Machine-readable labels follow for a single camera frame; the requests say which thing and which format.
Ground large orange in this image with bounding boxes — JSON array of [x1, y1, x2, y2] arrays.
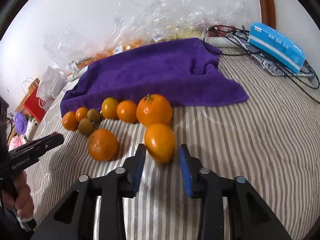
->
[[62, 111, 79, 131], [87, 129, 118, 161]]

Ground green kiwi front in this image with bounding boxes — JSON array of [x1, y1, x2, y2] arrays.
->
[[78, 118, 94, 137]]

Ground green kiwi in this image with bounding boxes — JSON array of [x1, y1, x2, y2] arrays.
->
[[87, 109, 101, 122], [78, 118, 94, 137]]

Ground small oval orange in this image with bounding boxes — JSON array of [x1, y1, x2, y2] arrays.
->
[[144, 124, 176, 164]]

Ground orange with green stem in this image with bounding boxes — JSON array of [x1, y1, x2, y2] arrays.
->
[[136, 94, 173, 127]]

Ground person's left hand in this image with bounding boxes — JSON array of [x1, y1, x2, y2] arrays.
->
[[2, 171, 34, 219]]

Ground red paper shopping bag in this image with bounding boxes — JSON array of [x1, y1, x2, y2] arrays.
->
[[15, 77, 54, 122]]

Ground white plastic bag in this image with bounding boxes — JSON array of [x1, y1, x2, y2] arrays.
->
[[36, 66, 67, 101]]

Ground black white patterned pouch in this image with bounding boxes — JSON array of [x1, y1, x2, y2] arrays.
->
[[232, 31, 315, 77]]

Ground purple towel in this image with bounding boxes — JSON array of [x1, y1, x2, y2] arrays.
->
[[60, 38, 249, 115]]

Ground blue tissue box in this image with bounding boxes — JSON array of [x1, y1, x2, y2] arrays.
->
[[248, 23, 306, 74]]

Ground clear plastic fruit bags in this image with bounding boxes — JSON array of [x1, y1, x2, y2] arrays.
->
[[43, 0, 254, 75]]

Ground black cables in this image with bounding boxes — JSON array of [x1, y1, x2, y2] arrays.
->
[[206, 24, 320, 90]]

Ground brown wooden frame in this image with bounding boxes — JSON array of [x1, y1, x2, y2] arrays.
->
[[259, 0, 276, 29]]

